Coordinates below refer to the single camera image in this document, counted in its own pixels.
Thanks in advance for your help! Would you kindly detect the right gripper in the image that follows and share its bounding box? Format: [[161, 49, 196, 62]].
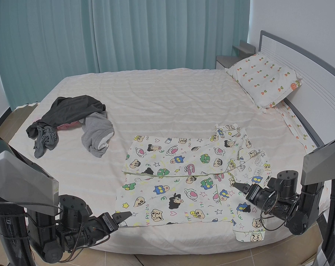
[[229, 179, 276, 213]]

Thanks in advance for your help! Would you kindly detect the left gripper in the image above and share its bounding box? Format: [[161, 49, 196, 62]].
[[84, 211, 133, 246]]

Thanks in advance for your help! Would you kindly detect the white printed pyjama top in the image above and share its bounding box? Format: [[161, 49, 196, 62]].
[[115, 123, 273, 243]]

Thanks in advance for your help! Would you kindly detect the light grey garment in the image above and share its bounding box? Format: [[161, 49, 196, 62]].
[[81, 112, 115, 158]]

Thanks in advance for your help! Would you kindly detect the pink garment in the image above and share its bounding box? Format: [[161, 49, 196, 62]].
[[57, 119, 83, 129]]

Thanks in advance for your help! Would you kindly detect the dark grey garment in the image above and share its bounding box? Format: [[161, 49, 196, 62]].
[[26, 121, 59, 158]]

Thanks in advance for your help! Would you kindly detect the white printed pillow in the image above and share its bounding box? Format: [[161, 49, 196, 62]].
[[225, 52, 303, 113]]

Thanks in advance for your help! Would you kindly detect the bed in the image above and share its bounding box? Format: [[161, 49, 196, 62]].
[[4, 30, 335, 258]]

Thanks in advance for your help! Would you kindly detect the black garment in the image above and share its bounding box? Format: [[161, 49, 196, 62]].
[[41, 94, 106, 128]]

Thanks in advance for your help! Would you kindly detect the grey bedside table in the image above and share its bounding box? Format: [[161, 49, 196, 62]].
[[216, 40, 256, 69]]

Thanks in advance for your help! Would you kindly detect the blue-green curtain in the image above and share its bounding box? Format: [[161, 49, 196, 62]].
[[0, 0, 252, 107]]

